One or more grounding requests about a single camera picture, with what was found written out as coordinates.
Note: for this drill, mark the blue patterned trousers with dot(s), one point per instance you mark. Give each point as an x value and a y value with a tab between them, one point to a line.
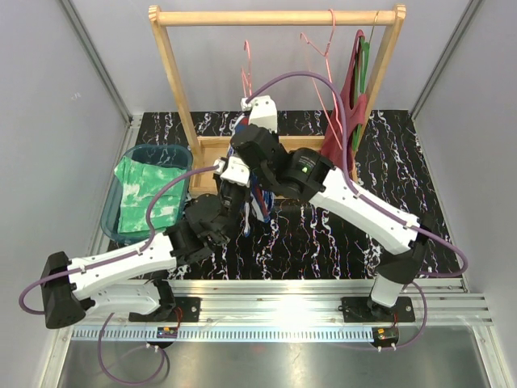
261	202

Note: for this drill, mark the blue transparent plastic bin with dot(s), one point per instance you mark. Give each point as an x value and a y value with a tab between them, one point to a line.
157	155

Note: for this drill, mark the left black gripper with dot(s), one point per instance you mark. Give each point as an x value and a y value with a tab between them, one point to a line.
246	193

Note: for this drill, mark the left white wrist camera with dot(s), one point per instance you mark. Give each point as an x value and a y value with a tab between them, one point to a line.
233	170

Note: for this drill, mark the wooden clothes rack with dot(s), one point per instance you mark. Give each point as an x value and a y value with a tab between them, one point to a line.
204	148

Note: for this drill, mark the aluminium mounting rail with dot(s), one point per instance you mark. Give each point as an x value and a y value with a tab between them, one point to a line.
289	311

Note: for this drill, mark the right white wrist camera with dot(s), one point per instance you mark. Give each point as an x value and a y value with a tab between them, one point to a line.
262	112

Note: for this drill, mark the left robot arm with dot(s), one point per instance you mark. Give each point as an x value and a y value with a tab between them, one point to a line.
128	280

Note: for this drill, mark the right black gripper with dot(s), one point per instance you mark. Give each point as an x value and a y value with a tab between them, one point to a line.
275	137

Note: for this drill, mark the maroon tank top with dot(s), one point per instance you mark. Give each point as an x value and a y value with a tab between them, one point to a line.
338	137

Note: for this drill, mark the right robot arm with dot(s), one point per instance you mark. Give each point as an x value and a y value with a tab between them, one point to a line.
304	174

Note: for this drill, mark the green tie-dye trousers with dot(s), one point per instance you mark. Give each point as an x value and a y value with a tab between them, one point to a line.
140	183

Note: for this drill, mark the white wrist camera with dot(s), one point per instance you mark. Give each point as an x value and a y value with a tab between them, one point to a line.
262	112
233	170

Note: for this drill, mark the green hanger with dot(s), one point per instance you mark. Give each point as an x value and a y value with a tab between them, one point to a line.
361	67

